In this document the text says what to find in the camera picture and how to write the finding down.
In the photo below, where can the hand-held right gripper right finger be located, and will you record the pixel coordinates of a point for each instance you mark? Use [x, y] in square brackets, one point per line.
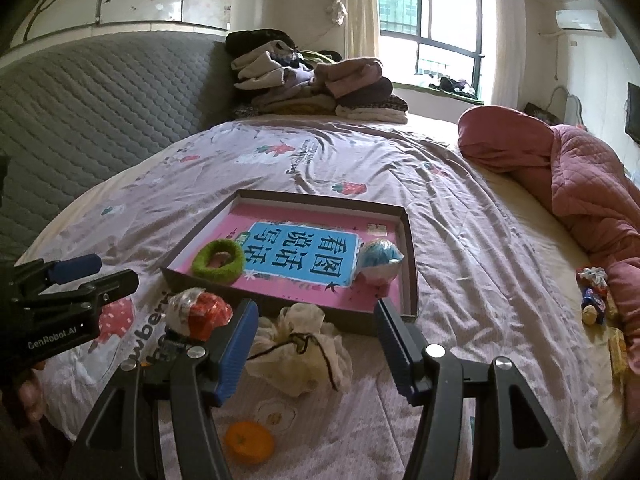
[395, 350]

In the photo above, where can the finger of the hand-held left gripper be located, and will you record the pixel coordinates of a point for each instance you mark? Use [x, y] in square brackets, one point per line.
[100, 287]
[75, 267]

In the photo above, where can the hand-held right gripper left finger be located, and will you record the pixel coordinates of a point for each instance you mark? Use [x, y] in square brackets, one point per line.
[240, 345]

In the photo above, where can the pink tray box lid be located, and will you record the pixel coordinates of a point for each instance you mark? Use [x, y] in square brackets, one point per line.
[400, 280]

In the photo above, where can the orange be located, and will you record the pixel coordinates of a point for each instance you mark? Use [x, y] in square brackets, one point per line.
[249, 442]

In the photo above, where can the person's left hand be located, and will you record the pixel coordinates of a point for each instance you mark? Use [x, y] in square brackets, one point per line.
[32, 395]

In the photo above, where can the red and white wrapped snack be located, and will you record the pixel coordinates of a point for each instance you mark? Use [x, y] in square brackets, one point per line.
[205, 315]

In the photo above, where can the green fuzzy hair scrunchie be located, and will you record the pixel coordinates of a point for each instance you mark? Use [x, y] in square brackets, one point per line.
[200, 265]

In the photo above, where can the blue and white ball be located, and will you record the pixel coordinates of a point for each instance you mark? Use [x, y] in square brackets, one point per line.
[377, 260]

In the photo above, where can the grey quilted headboard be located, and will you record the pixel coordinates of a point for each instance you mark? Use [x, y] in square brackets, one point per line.
[100, 110]

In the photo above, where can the small toys by blanket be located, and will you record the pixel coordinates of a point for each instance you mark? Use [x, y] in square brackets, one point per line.
[592, 295]

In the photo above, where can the yellow packet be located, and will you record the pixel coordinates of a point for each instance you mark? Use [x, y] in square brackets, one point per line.
[618, 352]

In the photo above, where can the pink quilt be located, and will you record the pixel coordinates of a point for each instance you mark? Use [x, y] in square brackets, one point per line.
[580, 180]

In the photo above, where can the pile of folded clothes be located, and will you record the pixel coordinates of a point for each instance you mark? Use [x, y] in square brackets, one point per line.
[310, 85]

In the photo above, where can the clothes on windowsill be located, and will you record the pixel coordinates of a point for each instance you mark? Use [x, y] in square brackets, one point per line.
[452, 85]

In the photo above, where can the white backed chair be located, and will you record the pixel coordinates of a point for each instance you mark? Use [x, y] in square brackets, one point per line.
[565, 102]

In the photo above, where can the cream curtain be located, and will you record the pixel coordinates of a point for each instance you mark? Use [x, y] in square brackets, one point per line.
[357, 10]
[507, 40]

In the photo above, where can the window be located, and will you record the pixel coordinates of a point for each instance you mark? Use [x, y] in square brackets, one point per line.
[430, 20]

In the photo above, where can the black television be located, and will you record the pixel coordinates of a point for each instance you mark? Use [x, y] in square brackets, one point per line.
[635, 110]

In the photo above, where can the white air conditioner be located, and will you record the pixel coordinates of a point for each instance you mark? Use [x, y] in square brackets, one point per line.
[580, 21]

